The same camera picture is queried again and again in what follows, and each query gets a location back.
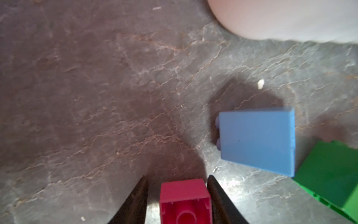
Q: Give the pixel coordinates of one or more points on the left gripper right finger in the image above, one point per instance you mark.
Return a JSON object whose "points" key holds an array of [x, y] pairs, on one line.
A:
{"points": [[224, 211]]}

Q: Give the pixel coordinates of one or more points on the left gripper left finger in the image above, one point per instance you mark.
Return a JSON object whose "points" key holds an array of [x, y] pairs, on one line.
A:
{"points": [[133, 210]]}

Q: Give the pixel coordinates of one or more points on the pink brick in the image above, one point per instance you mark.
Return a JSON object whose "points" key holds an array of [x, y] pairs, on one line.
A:
{"points": [[185, 202]]}

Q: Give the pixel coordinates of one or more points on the light blue square brick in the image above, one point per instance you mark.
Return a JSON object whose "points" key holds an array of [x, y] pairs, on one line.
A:
{"points": [[260, 138]]}

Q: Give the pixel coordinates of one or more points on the green brick near blue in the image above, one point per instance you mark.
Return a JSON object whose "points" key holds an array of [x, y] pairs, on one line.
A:
{"points": [[330, 175]]}

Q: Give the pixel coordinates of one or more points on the white plastic bin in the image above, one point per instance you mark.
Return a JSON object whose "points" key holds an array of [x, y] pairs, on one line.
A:
{"points": [[302, 21]]}

